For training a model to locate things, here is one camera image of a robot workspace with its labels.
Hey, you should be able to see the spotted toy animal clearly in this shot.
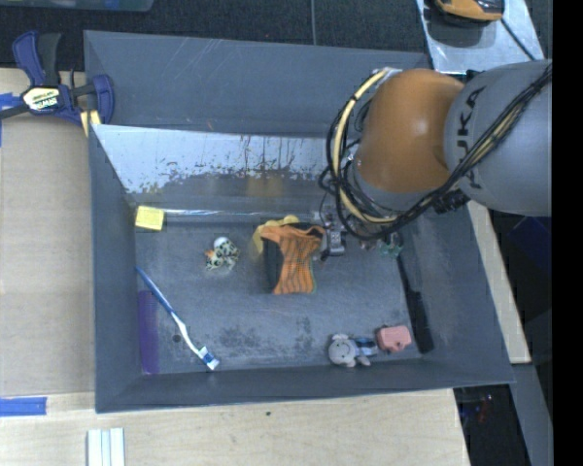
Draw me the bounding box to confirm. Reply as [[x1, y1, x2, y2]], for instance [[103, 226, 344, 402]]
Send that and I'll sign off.
[[204, 236, 241, 272]]

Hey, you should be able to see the grey plush toy animal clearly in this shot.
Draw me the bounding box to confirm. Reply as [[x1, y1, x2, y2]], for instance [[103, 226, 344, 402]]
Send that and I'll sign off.
[[326, 333, 379, 369]]

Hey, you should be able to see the pink box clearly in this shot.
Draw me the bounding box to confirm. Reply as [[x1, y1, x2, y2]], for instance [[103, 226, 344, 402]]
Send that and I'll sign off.
[[374, 324, 413, 354]]

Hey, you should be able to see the black comb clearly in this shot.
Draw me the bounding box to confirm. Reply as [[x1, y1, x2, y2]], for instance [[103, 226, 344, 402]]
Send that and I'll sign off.
[[395, 252, 436, 355]]

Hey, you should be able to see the yellow cloth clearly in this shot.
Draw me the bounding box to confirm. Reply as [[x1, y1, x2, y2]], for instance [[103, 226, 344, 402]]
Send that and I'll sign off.
[[250, 215, 301, 260]]

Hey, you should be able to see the blue and white toothbrush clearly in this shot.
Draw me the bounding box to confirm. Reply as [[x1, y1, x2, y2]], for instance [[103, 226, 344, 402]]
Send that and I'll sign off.
[[134, 265, 222, 373]]

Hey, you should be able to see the grey metal bin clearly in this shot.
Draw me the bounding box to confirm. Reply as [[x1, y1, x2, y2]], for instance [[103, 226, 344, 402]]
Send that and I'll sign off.
[[82, 29, 517, 415]]

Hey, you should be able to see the yellow square sponge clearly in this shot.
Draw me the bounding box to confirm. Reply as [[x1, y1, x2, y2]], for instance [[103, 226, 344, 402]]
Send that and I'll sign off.
[[134, 205, 166, 233]]

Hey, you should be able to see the orange striped cloth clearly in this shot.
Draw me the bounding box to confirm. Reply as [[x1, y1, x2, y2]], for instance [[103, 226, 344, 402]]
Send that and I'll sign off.
[[258, 223, 327, 296]]

